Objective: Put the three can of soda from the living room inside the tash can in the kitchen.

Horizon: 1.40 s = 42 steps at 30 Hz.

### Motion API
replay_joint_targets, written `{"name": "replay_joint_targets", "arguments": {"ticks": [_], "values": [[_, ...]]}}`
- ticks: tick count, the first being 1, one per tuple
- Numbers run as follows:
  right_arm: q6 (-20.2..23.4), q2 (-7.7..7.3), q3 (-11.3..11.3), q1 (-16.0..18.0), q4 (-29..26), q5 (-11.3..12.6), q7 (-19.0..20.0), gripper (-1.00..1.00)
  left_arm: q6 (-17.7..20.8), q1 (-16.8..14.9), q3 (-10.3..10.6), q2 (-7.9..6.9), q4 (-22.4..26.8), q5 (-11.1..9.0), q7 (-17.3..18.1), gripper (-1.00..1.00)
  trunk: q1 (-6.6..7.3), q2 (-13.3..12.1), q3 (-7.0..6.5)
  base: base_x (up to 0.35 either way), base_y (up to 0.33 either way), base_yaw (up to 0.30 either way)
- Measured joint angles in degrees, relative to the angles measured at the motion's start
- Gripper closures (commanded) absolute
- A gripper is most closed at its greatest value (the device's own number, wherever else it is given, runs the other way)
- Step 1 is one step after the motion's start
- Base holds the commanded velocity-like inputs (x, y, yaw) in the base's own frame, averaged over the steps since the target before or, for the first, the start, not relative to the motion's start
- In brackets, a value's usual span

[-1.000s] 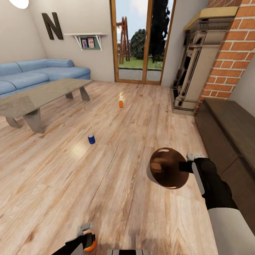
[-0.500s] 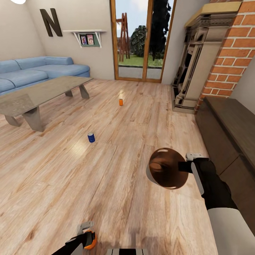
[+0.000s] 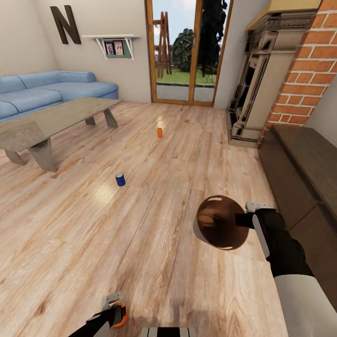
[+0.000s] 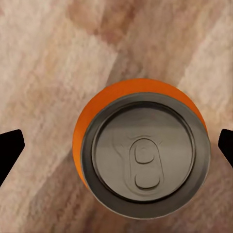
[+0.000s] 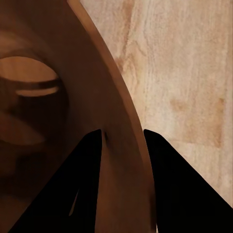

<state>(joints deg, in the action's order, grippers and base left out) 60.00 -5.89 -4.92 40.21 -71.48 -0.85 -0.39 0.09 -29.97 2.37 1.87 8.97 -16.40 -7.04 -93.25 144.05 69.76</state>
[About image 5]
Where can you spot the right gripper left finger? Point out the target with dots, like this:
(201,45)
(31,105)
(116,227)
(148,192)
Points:
(49,211)

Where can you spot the trash can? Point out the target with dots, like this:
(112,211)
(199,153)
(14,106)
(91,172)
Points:
(59,82)

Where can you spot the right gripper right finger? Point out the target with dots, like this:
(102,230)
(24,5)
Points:
(185,202)

